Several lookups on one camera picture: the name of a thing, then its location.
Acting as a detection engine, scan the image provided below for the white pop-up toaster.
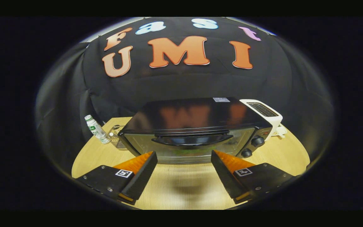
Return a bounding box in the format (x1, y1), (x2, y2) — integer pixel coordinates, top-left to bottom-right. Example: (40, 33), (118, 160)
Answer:
(239, 99), (283, 141)

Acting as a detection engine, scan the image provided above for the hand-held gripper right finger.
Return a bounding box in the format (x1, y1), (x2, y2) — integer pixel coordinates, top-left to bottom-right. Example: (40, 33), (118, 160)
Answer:
(211, 149), (297, 204)

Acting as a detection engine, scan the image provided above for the white bottle with green label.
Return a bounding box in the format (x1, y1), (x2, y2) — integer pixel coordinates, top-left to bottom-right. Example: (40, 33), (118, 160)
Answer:
(84, 114), (110, 145)

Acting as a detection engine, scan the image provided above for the black toaster oven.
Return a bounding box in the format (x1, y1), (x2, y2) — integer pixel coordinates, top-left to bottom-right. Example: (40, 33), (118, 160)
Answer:
(118, 97), (273, 165)

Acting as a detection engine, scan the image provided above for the wire mesh basket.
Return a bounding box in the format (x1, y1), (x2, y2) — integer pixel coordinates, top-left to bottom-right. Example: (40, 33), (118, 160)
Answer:
(108, 125), (128, 150)

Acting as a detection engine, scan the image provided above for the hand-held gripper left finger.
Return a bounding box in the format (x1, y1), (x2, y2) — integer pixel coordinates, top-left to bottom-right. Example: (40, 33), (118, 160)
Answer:
(76, 151), (158, 205)

